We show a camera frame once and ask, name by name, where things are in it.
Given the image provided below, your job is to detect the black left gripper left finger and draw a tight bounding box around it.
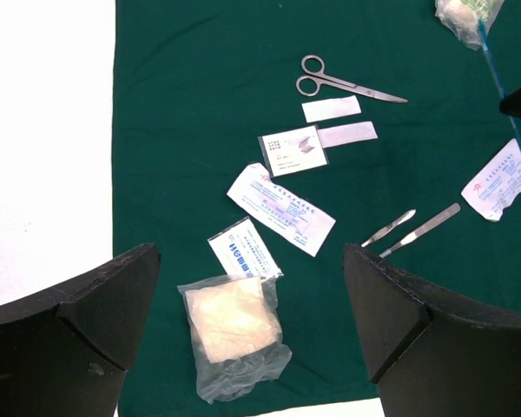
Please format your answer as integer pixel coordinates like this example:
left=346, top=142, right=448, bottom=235
left=0, top=243, right=161, bottom=417

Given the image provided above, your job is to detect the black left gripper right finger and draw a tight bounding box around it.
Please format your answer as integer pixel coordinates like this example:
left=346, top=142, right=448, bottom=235
left=343, top=244, right=521, bottom=416

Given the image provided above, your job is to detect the blue plastic scalpel handle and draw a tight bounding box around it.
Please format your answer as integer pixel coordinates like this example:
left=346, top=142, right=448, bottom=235
left=478, top=20, right=521, bottom=154

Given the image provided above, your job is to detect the green surgical drape cloth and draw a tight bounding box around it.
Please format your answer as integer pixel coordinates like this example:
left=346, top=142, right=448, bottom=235
left=113, top=1, right=514, bottom=416

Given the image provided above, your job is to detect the white blue pouch right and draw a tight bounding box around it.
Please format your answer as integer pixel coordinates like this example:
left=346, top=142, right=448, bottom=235
left=461, top=139, right=521, bottom=222

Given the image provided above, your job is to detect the green printed gauze packet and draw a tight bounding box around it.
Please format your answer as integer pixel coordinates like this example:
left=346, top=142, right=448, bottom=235
left=435, top=0, right=505, bottom=50

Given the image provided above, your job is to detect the clear bag beige gauze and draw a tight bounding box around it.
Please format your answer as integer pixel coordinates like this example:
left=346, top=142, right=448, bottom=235
left=177, top=273, right=293, bottom=404

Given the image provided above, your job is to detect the long white blue pouch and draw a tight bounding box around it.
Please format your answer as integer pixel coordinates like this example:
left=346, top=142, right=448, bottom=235
left=227, top=162, right=335, bottom=257

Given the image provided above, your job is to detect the white paper strip lower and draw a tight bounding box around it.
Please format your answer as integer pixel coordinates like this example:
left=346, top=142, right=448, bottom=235
left=318, top=122, right=378, bottom=149

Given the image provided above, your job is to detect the white paper strip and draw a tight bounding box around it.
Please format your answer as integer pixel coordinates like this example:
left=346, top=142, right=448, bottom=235
left=318, top=122, right=378, bottom=149
left=301, top=96, right=361, bottom=123

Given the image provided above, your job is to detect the small white blue packet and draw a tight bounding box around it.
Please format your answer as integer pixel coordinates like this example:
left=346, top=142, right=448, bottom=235
left=208, top=216, right=283, bottom=278

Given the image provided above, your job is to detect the white paper strip upper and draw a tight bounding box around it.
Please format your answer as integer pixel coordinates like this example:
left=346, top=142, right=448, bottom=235
left=301, top=96, right=361, bottom=123

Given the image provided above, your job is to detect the curved steel scissors upper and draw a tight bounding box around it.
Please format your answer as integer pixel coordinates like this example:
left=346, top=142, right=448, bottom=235
left=295, top=55, right=408, bottom=103

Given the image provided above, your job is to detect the small suture needle packet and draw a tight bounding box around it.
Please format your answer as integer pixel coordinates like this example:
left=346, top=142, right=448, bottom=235
left=258, top=125, right=328, bottom=178

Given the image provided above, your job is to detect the steel scalpel handle long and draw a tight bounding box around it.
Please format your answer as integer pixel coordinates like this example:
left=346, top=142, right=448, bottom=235
left=379, top=203, right=461, bottom=258

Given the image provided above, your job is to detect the steel scalpel handle short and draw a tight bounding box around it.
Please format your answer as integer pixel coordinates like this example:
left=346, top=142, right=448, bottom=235
left=361, top=209, right=416, bottom=248

